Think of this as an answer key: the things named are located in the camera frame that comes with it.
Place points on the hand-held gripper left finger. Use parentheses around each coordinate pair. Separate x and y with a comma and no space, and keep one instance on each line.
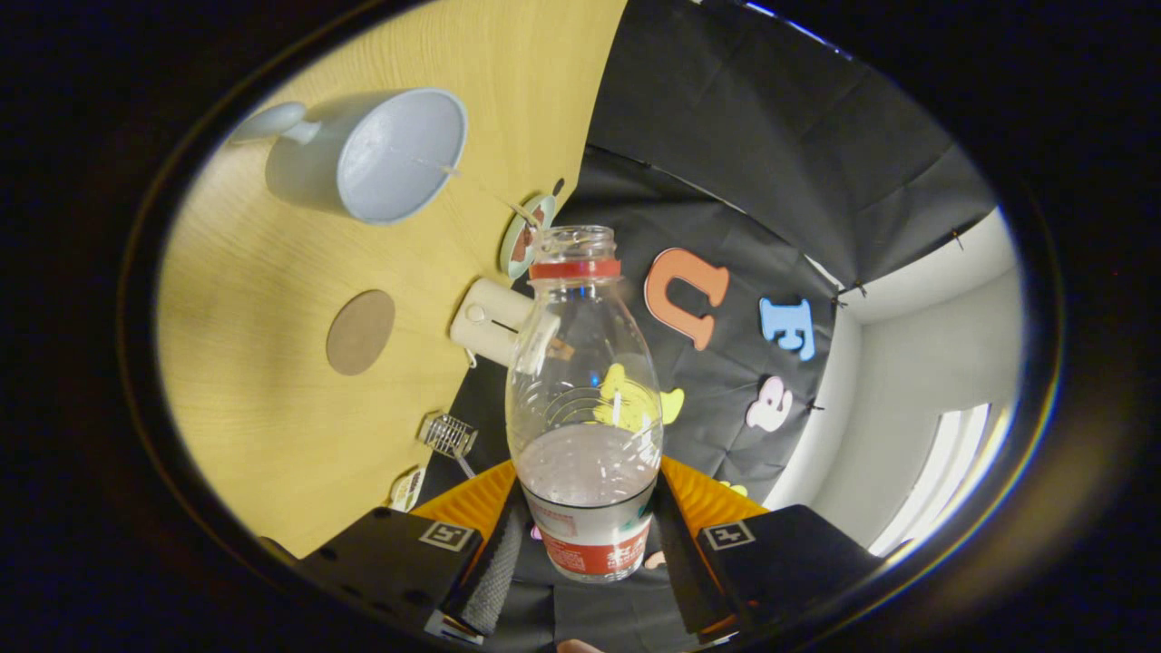
(494,571)

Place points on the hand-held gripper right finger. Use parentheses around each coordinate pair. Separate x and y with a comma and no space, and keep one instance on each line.
(680,571)

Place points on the clear plastic juice bottle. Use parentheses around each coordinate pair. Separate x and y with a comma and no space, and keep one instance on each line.
(590,544)

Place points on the round brown coaster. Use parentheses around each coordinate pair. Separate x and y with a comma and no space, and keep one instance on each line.
(361,333)

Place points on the pale grey cup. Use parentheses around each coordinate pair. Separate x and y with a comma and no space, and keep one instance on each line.
(308,172)

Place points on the white divided dish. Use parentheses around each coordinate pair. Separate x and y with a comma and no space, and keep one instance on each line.
(408,492)

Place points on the cream toaster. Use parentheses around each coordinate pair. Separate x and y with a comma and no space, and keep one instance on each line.
(490,317)

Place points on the large ceiling light panel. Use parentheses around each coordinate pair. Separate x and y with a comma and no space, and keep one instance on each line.
(943,481)

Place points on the wooden table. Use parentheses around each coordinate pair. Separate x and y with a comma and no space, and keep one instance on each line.
(254,408)

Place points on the pale green plate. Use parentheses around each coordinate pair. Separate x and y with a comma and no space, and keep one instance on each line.
(508,263)

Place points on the brown sausage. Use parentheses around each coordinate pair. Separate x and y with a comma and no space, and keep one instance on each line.
(526,238)

